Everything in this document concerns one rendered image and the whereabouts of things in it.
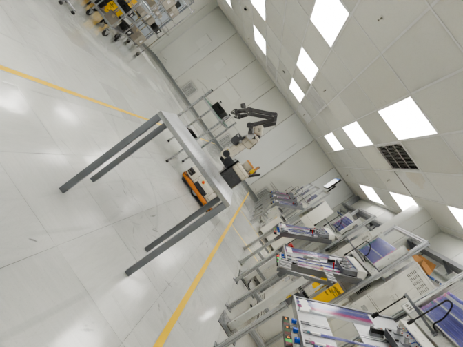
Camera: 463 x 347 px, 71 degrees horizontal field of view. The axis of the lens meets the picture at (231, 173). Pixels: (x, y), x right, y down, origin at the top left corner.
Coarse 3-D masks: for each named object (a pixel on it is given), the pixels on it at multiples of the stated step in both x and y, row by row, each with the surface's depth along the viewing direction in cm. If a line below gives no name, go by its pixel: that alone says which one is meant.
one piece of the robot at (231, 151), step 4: (256, 136) 467; (244, 140) 475; (248, 140) 475; (252, 140) 468; (256, 140) 468; (240, 144) 477; (244, 144) 475; (248, 144) 475; (252, 144) 473; (228, 148) 475; (232, 148) 475; (236, 148) 474; (240, 148) 477; (244, 148) 487; (248, 148) 475; (220, 152) 477; (224, 152) 476; (228, 152) 475; (232, 152) 475; (236, 152) 475; (224, 156) 476; (232, 156) 483
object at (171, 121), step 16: (160, 112) 192; (144, 128) 194; (160, 128) 234; (176, 128) 201; (128, 144) 197; (144, 144) 237; (192, 144) 216; (96, 160) 197; (192, 160) 195; (208, 160) 231; (80, 176) 199; (96, 176) 241; (208, 176) 196; (64, 192) 202; (224, 192) 207; (208, 208) 241; (224, 208) 198; (176, 224) 247; (192, 224) 201; (160, 240) 246; (176, 240) 202; (128, 272) 206
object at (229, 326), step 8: (296, 280) 281; (304, 280) 280; (280, 288) 287; (288, 288) 282; (272, 296) 284; (280, 296) 282; (256, 304) 290; (264, 304) 284; (224, 312) 302; (248, 312) 286; (256, 312) 285; (224, 320) 290; (232, 320) 292; (240, 320) 287; (224, 328) 280; (232, 328) 288
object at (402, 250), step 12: (396, 228) 362; (372, 240) 363; (384, 240) 361; (420, 240) 305; (360, 252) 348; (396, 252) 302; (372, 264) 313; (384, 264) 303; (264, 276) 388; (384, 276) 304; (300, 288) 345
